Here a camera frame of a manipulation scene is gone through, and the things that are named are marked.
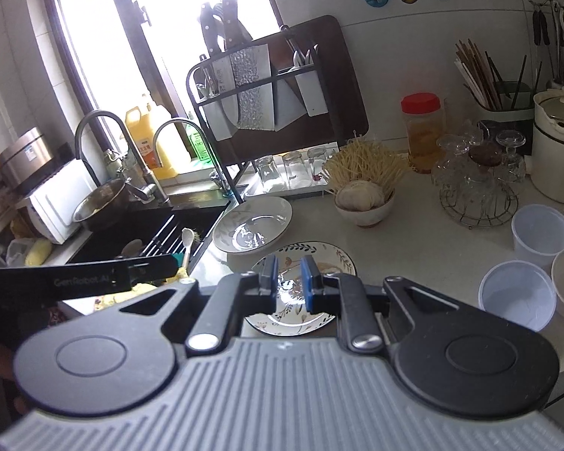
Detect wire cup rack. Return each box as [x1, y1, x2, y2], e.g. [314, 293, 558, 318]
[439, 176, 519, 230]

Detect dark gooseneck faucet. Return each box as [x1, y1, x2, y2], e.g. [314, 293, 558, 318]
[74, 110, 171, 206]

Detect floral patterned plate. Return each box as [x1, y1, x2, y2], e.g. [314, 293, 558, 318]
[243, 241, 358, 337]

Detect yellow oil bottle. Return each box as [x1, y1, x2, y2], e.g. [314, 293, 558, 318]
[124, 93, 190, 180]

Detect stainless steel pot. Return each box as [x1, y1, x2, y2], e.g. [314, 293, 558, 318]
[71, 178, 133, 232]

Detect brown lid glass jar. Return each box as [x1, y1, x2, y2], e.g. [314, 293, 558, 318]
[461, 142, 509, 198]

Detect plain steel cleaver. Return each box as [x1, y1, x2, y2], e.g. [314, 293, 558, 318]
[213, 54, 238, 95]

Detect textured steel cleaver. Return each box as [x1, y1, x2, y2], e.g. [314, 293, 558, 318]
[232, 44, 276, 131]

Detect chrome gooseneck faucet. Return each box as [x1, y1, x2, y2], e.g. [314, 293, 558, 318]
[152, 118, 239, 204]

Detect red lid plastic jar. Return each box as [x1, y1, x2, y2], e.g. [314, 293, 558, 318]
[400, 92, 446, 174]

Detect black knife rack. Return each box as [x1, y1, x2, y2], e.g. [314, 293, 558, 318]
[186, 23, 321, 193]

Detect green chopstick holder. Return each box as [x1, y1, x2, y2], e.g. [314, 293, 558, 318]
[470, 80, 537, 129]

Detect bunch of chopsticks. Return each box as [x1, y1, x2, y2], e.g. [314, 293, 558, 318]
[453, 39, 542, 110]

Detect white bowl with buns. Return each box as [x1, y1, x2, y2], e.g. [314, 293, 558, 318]
[334, 179, 396, 227]

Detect clear glass cup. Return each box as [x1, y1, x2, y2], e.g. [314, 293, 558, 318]
[432, 134, 472, 186]
[495, 130, 528, 180]

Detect green detergent bottle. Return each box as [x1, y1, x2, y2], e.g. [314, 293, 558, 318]
[186, 124, 215, 168]

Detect silver rice cooker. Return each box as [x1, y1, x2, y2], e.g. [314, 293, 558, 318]
[0, 126, 56, 194]

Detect yellow sponge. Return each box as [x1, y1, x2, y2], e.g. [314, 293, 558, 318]
[25, 238, 53, 267]

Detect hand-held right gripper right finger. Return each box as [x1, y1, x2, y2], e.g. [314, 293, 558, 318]
[301, 254, 480, 355]

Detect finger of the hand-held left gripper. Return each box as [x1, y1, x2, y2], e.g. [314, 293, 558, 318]
[127, 254, 177, 289]

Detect dark wooden cutting board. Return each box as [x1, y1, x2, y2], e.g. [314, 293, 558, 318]
[215, 14, 370, 166]

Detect translucent plastic container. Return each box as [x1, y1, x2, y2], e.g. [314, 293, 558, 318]
[478, 260, 558, 333]
[511, 204, 564, 269]

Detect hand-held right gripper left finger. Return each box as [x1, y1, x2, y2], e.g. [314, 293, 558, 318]
[117, 254, 280, 356]

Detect white countertop appliance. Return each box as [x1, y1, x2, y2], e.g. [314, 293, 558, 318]
[16, 157, 100, 246]

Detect black sink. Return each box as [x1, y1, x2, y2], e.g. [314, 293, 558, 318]
[66, 187, 238, 268]

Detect window frame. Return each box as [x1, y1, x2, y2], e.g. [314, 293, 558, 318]
[42, 0, 287, 160]

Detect leaf patterned deep plate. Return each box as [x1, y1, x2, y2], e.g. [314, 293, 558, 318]
[212, 196, 293, 255]

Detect white electric pot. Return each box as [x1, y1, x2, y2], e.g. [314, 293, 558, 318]
[530, 85, 564, 215]

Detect metal drip tray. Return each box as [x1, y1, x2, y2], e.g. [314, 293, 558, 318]
[243, 175, 340, 199]

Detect white ceramic spoon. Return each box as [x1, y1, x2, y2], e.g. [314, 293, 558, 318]
[180, 227, 197, 269]

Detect glass tumbler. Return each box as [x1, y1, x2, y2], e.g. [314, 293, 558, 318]
[281, 151, 311, 189]
[255, 154, 284, 194]
[307, 146, 333, 182]

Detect black handled knives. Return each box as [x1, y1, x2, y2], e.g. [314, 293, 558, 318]
[199, 0, 253, 58]

